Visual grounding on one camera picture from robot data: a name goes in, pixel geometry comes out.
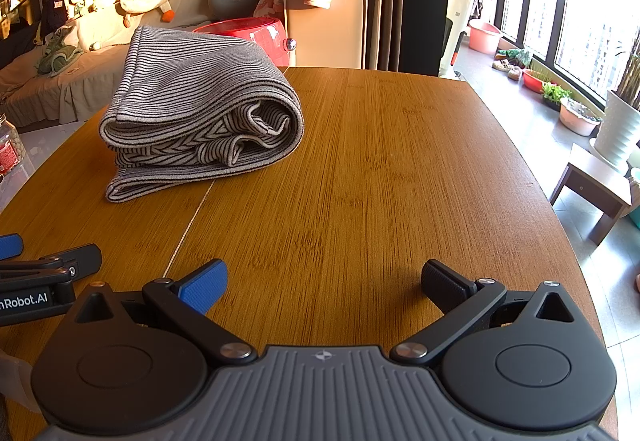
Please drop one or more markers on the small white plush toy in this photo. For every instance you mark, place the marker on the small white plush toy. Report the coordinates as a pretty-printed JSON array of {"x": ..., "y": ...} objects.
[{"x": 77, "y": 1}]

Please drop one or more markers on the red plastic tub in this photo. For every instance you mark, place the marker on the red plastic tub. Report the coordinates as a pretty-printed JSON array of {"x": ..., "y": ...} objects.
[{"x": 250, "y": 33}]

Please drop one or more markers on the cream plush toy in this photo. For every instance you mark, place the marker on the cream plush toy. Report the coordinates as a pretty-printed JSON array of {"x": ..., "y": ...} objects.
[{"x": 102, "y": 2}]

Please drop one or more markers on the small wooden stool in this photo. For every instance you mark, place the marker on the small wooden stool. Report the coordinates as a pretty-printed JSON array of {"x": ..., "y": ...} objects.
[{"x": 592, "y": 176}]

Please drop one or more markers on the clear plastic jar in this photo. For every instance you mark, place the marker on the clear plastic jar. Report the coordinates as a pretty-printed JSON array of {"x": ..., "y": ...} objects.
[{"x": 12, "y": 148}]

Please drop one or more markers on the white ribbed plant pot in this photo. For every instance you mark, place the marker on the white ribbed plant pot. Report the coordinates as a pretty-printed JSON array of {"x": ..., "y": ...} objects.
[{"x": 620, "y": 131}]

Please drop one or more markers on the person's left forearm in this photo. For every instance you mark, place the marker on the person's left forearm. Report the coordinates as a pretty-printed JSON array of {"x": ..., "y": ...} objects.
[{"x": 15, "y": 381}]

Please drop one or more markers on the small red basin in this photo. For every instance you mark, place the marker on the small red basin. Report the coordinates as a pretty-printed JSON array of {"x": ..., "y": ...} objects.
[{"x": 534, "y": 81}]

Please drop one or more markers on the beige shoes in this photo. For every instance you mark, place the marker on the beige shoes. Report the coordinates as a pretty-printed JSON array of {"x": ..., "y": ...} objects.
[{"x": 507, "y": 70}]

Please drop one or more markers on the white planter bowl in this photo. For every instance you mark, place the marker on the white planter bowl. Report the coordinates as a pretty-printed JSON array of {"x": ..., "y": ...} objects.
[{"x": 579, "y": 118}]

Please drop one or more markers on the dark bag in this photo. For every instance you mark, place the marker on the dark bag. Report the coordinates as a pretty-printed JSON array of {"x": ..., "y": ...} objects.
[{"x": 54, "y": 11}]

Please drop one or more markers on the pink plastic basin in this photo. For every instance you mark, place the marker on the pink plastic basin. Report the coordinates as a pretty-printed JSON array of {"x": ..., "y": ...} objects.
[{"x": 484, "y": 37}]

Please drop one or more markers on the cream cabinet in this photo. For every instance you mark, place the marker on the cream cabinet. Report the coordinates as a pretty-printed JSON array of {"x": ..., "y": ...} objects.
[{"x": 330, "y": 31}]

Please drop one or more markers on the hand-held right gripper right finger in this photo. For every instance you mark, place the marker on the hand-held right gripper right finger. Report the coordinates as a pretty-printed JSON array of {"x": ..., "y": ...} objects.
[{"x": 445, "y": 286}]

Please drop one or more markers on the blue plastic basin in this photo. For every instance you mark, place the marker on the blue plastic basin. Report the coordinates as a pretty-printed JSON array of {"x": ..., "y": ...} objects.
[{"x": 636, "y": 213}]

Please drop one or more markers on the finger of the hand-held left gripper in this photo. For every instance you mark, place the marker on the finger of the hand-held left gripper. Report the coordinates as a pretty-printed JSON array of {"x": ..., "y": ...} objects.
[
  {"x": 75, "y": 258},
  {"x": 10, "y": 247}
]

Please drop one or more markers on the striped grey garment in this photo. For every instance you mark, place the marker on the striped grey garment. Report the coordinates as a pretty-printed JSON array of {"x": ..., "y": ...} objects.
[{"x": 200, "y": 91}]

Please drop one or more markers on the white upright vacuum cleaner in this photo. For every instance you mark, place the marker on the white upright vacuum cleaner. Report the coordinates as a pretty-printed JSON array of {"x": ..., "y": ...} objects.
[{"x": 457, "y": 26}]

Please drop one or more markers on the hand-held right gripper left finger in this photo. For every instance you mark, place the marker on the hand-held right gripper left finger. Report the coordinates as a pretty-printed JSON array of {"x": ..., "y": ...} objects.
[{"x": 205, "y": 288}]

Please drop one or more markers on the pink plush slipper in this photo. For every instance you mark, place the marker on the pink plush slipper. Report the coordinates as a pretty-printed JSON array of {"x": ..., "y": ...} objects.
[{"x": 637, "y": 282}]

